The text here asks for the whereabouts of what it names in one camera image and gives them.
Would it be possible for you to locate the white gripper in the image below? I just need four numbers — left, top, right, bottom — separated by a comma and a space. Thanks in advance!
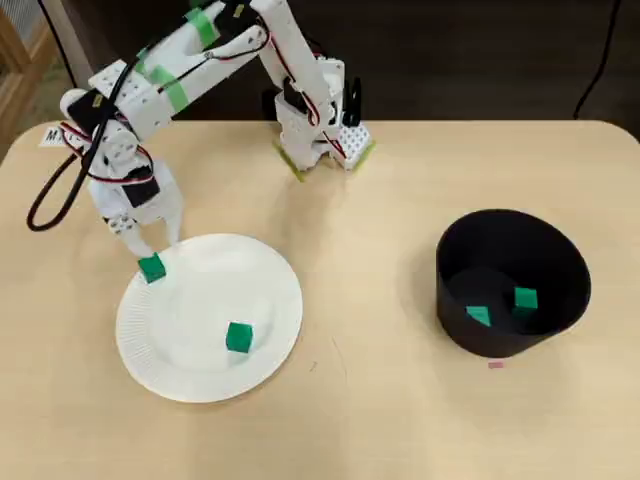
89, 159, 185, 262

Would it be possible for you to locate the green cube block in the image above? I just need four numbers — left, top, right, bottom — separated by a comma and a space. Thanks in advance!
465, 304, 492, 328
137, 252, 167, 285
512, 286, 539, 311
225, 321, 255, 354

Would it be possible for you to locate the white paper plate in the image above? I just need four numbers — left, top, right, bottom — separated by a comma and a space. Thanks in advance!
114, 232, 305, 404

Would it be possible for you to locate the black pot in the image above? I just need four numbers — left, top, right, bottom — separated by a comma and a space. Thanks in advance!
434, 208, 593, 359

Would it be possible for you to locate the white paper label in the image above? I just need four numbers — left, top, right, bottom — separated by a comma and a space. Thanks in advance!
38, 125, 84, 149

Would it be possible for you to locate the green tape strip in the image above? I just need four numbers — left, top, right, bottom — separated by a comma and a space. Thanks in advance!
159, 77, 190, 112
133, 47, 169, 86
183, 7, 221, 44

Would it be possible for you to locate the grey metal leg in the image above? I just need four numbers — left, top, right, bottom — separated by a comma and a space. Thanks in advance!
37, 0, 94, 89

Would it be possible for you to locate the wooden furniture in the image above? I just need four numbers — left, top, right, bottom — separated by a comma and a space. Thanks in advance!
0, 0, 56, 166

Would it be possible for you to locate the red white servo wire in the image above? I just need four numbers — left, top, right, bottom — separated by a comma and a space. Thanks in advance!
59, 119, 156, 189
259, 29, 351, 161

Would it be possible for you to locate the thick black camera cable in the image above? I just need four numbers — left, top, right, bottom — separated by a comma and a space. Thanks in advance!
25, 49, 151, 233

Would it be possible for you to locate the green base plate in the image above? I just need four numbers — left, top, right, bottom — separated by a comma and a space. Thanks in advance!
271, 137, 377, 184

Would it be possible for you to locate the thin black background cable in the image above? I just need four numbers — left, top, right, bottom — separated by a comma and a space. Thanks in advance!
572, 0, 621, 120

